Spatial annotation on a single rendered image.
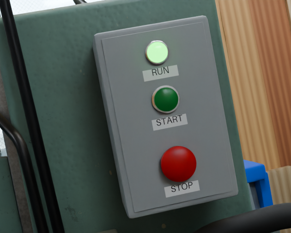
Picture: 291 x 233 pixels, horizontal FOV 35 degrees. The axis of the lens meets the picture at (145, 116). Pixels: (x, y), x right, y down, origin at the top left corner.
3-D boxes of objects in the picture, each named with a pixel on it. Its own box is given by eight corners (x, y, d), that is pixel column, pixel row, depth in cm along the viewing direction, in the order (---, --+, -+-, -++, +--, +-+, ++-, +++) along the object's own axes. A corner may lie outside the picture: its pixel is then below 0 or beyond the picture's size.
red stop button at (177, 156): (163, 183, 39) (156, 149, 39) (197, 176, 39) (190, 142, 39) (165, 186, 38) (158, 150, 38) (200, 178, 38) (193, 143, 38)
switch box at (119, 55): (123, 205, 45) (91, 42, 44) (220, 184, 46) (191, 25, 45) (128, 221, 39) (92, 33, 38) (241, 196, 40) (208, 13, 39)
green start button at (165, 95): (154, 116, 39) (148, 88, 39) (181, 110, 39) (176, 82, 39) (155, 116, 38) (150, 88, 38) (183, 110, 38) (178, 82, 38)
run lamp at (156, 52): (147, 66, 38) (142, 42, 38) (170, 62, 39) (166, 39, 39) (148, 65, 38) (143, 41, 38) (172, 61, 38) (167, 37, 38)
